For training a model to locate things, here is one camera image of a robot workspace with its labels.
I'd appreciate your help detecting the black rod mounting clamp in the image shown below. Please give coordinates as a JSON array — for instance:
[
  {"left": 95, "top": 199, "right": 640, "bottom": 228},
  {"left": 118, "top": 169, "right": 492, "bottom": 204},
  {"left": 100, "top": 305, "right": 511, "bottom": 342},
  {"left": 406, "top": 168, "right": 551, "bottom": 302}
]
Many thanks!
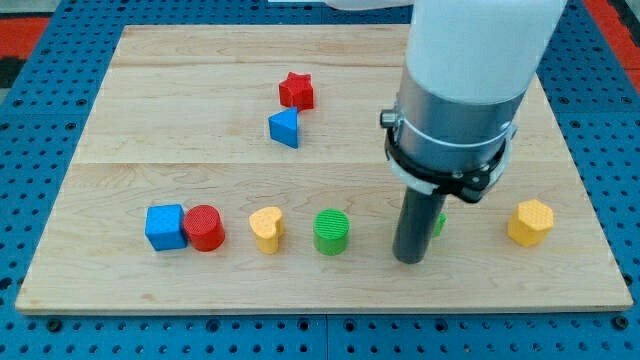
[{"left": 379, "top": 109, "right": 517, "bottom": 203}]

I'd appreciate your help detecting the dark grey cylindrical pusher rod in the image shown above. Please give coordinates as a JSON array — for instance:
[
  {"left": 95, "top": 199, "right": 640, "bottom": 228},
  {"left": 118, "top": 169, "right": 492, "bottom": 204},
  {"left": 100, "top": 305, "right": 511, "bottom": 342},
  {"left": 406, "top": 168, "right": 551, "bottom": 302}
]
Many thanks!
[{"left": 392, "top": 188, "right": 446, "bottom": 264}]

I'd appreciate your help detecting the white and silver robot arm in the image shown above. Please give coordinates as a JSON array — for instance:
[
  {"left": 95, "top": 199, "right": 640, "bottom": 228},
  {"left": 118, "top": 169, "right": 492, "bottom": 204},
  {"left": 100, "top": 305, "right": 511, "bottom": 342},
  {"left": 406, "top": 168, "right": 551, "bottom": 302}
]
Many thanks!
[{"left": 380, "top": 0, "right": 566, "bottom": 264}]

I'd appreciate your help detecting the blue triangle block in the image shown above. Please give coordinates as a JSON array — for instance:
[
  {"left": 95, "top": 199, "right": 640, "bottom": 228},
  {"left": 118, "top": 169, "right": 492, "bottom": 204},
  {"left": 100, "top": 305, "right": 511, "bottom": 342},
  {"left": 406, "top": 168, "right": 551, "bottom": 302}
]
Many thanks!
[{"left": 268, "top": 107, "right": 299, "bottom": 149}]

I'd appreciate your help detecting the green block behind rod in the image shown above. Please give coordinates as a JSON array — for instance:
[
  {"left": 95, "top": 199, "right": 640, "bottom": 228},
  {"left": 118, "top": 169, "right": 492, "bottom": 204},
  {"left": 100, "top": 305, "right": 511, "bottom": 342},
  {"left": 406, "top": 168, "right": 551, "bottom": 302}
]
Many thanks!
[{"left": 432, "top": 213, "right": 447, "bottom": 237}]

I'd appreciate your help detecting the yellow hexagon block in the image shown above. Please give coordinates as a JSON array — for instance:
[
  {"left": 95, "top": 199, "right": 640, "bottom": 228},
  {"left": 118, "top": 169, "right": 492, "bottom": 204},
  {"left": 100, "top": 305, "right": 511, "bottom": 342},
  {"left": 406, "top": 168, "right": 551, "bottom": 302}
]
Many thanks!
[{"left": 507, "top": 199, "right": 555, "bottom": 247}]

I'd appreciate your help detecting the green cylinder block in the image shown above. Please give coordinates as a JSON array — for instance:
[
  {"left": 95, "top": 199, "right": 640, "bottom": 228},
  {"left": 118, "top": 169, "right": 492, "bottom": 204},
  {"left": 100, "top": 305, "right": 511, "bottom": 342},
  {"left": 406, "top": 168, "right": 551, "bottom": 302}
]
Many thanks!
[{"left": 313, "top": 208, "right": 350, "bottom": 256}]

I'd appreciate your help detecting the yellow heart block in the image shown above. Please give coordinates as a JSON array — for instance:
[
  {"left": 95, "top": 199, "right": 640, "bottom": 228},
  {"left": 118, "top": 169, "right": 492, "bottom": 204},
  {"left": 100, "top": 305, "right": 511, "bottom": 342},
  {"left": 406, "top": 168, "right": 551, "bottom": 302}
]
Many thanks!
[{"left": 249, "top": 206, "right": 285, "bottom": 255}]

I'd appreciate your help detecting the red star block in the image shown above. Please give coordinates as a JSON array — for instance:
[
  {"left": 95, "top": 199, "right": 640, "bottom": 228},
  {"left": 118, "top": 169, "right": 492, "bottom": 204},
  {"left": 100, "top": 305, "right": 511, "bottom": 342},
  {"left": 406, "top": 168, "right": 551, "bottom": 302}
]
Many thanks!
[{"left": 278, "top": 72, "right": 314, "bottom": 111}]

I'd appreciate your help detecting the light wooden board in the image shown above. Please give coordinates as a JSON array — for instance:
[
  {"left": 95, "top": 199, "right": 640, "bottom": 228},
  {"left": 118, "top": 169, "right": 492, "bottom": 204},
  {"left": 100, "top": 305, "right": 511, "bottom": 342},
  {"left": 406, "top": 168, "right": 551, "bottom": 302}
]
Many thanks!
[{"left": 15, "top": 25, "right": 633, "bottom": 315}]

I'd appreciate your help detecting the red cylinder block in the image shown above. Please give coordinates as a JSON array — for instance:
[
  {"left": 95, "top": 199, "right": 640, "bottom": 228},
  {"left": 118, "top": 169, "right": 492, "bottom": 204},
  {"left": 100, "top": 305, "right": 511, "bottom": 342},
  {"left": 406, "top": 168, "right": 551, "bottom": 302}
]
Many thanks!
[{"left": 182, "top": 205, "right": 225, "bottom": 252}]

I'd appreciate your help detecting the blue cube block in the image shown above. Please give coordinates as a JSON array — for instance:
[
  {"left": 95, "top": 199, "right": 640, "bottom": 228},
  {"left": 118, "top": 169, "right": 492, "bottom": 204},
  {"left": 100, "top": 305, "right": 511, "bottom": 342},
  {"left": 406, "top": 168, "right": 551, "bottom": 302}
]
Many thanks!
[{"left": 145, "top": 204, "right": 187, "bottom": 251}]

